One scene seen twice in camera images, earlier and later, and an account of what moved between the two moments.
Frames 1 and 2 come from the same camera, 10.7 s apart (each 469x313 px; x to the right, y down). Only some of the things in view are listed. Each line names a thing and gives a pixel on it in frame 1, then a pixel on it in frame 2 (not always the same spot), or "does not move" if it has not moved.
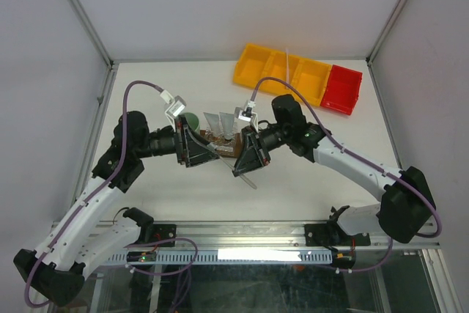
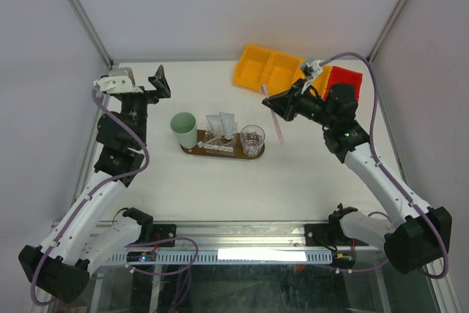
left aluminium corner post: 83,14 does not move
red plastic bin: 342,89 does not move
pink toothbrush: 287,69 → 264,90
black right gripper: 253,155 → 286,104
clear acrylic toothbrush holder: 218,125 → 220,143
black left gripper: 190,146 → 161,88
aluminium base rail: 218,234 does not move
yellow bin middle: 281,66 does not move
